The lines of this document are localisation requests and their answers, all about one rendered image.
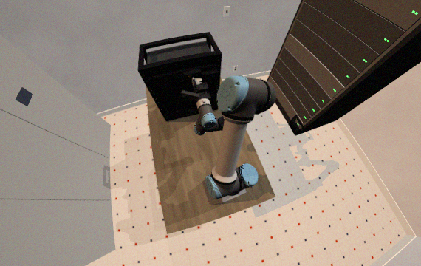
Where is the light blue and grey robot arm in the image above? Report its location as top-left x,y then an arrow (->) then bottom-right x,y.
194,75 -> 276,200

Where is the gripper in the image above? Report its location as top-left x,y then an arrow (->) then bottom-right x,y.
192,77 -> 211,102

